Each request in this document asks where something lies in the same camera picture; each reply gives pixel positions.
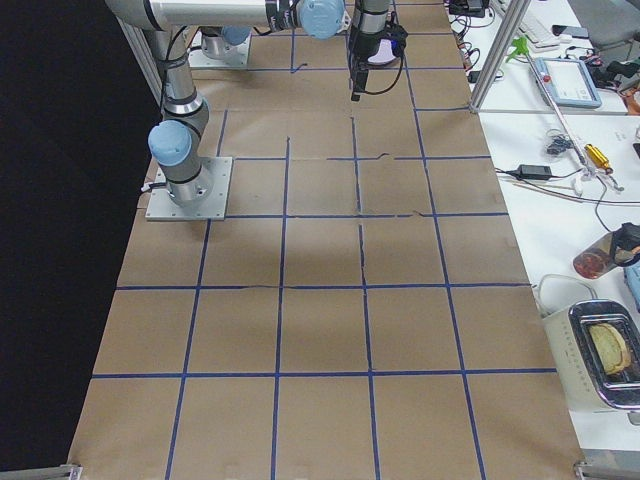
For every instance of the left frame corner bracket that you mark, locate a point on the left frame corner bracket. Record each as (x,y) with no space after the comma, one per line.
(62,472)

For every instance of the blue teach pendant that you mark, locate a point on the blue teach pendant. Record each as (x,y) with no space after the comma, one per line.
(568,82)

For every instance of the right frame corner bracket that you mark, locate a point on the right frame corner bracket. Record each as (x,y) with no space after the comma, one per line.
(584,470)

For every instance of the white keyboard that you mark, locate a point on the white keyboard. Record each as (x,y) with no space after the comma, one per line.
(539,36)

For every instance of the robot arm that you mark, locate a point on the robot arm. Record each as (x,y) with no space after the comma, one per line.
(185,112)
(222,43)

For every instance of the aluminium frame post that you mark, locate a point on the aluminium frame post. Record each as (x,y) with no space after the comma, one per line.
(505,34)

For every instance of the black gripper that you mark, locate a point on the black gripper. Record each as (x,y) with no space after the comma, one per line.
(361,50)

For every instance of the yellow tool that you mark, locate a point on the yellow tool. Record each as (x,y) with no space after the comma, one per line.
(598,158)

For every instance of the frame corner bracket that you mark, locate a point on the frame corner bracket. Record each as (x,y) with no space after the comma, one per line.
(62,472)
(584,470)

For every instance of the long metal reacher stick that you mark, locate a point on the long metal reacher stick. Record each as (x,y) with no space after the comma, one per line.
(590,170)

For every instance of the bread slice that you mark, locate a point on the bread slice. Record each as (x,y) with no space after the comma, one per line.
(611,347)

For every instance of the black power adapter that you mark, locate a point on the black power adapter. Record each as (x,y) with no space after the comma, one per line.
(534,172)

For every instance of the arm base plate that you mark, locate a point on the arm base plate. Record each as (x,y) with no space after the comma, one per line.
(203,198)
(198,61)

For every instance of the green reacher grabber head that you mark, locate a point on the green reacher grabber head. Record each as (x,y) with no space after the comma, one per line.
(520,51)

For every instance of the wooden chopstick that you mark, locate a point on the wooden chopstick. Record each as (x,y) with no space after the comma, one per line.
(555,194)

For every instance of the cream toaster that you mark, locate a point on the cream toaster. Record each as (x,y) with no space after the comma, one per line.
(586,386)

